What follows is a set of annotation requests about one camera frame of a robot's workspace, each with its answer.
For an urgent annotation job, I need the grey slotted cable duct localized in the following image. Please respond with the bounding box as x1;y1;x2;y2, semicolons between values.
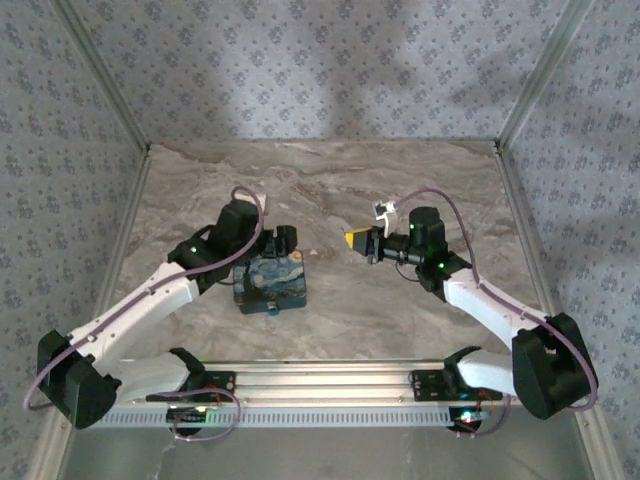
94;402;481;430

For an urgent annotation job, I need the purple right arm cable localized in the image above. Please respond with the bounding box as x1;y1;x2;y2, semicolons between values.
394;187;600;440

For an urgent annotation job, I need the grey metal panel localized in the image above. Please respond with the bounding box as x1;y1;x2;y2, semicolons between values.
64;427;596;480

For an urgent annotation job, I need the aluminium table edge rail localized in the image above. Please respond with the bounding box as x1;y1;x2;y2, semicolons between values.
29;144;154;480
494;142;626;480

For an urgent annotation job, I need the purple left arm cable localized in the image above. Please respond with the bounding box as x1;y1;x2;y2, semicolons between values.
24;185;266;442

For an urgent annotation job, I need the left controller board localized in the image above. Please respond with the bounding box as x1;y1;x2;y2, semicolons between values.
167;405;217;436

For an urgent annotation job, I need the starry night tin box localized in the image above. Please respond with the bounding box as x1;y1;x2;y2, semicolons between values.
232;252;310;316

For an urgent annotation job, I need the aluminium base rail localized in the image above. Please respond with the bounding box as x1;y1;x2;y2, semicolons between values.
119;358;504;404

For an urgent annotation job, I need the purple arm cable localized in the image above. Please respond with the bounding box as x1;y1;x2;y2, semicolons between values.
394;187;600;440
24;185;266;442

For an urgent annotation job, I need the right controller board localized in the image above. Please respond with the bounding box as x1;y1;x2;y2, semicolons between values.
449;407;494;434

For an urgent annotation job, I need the aluminium frame post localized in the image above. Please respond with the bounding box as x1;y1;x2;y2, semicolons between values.
496;0;599;150
49;0;154;154

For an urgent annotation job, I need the controller board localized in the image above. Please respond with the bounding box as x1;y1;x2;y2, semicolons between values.
167;405;217;436
449;407;494;434

